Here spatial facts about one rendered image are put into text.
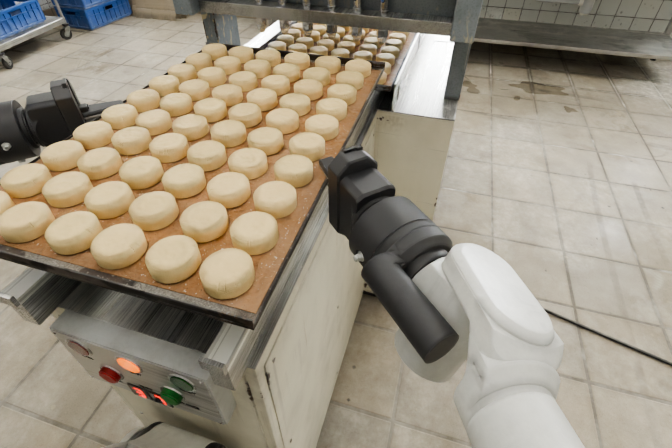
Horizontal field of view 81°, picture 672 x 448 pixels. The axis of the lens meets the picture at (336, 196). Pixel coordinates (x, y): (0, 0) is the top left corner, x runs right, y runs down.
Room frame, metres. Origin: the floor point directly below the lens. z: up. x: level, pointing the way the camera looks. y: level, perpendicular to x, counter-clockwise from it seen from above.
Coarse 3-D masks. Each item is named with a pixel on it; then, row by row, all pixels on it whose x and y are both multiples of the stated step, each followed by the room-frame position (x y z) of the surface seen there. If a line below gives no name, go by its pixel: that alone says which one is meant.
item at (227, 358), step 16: (368, 112) 0.83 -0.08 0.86; (352, 144) 0.70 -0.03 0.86; (320, 208) 0.50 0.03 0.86; (304, 240) 0.42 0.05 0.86; (288, 272) 0.36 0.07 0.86; (272, 304) 0.31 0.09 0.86; (224, 336) 0.24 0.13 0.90; (240, 336) 0.24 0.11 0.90; (256, 336) 0.26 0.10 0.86; (208, 352) 0.22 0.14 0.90; (224, 352) 0.22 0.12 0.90; (240, 352) 0.23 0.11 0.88; (208, 368) 0.20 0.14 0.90; (224, 368) 0.20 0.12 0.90; (240, 368) 0.22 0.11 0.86; (224, 384) 0.21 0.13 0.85
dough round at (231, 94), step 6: (228, 84) 0.64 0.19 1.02; (234, 84) 0.64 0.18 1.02; (216, 90) 0.62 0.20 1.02; (222, 90) 0.62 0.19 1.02; (228, 90) 0.62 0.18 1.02; (234, 90) 0.62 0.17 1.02; (240, 90) 0.62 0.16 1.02; (216, 96) 0.60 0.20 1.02; (222, 96) 0.60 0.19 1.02; (228, 96) 0.60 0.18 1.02; (234, 96) 0.60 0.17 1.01; (240, 96) 0.61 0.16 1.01; (228, 102) 0.60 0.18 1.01; (234, 102) 0.60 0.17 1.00; (240, 102) 0.61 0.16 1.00
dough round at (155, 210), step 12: (156, 192) 0.35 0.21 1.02; (132, 204) 0.33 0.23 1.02; (144, 204) 0.33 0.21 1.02; (156, 204) 0.33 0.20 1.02; (168, 204) 0.33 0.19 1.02; (132, 216) 0.31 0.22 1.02; (144, 216) 0.31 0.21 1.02; (156, 216) 0.31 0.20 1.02; (168, 216) 0.32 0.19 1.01; (144, 228) 0.31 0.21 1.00; (156, 228) 0.31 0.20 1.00
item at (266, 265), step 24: (360, 96) 0.64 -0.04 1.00; (264, 120) 0.55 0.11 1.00; (192, 144) 0.48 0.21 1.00; (240, 144) 0.48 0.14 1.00; (288, 144) 0.48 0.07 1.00; (336, 144) 0.48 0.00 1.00; (168, 168) 0.42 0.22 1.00; (144, 192) 0.37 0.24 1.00; (312, 192) 0.37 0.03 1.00; (120, 216) 0.33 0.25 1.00; (288, 216) 0.33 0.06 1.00; (0, 240) 0.29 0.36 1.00; (216, 240) 0.29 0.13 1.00; (288, 240) 0.29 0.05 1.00; (96, 264) 0.26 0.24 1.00; (144, 264) 0.26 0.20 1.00; (264, 264) 0.26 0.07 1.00; (168, 288) 0.23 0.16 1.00; (192, 288) 0.23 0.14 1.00; (264, 288) 0.23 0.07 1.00
